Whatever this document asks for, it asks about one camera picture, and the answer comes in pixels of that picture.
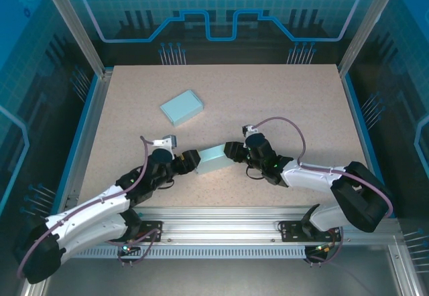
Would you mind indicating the light blue paper box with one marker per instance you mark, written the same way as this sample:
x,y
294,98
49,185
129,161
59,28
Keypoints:
x,y
214,160
182,108

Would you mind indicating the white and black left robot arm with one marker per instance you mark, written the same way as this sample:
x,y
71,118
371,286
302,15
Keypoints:
x,y
90,209

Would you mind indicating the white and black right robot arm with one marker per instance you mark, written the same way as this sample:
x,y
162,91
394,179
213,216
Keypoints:
x,y
308,177

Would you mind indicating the small LED connector board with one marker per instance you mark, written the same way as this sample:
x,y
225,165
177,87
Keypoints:
x,y
126,247
323,248

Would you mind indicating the blue table edge strip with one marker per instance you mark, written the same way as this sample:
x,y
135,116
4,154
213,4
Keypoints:
x,y
86,108
358,108

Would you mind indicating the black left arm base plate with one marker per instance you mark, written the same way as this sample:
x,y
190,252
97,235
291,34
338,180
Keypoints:
x,y
149,229

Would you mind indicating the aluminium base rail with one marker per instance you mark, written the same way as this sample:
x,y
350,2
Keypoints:
x,y
218,224

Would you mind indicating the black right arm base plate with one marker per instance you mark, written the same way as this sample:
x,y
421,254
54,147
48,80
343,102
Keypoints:
x,y
290,232

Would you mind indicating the aluminium frame post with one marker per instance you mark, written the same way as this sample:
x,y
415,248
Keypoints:
x,y
78,28
367,28

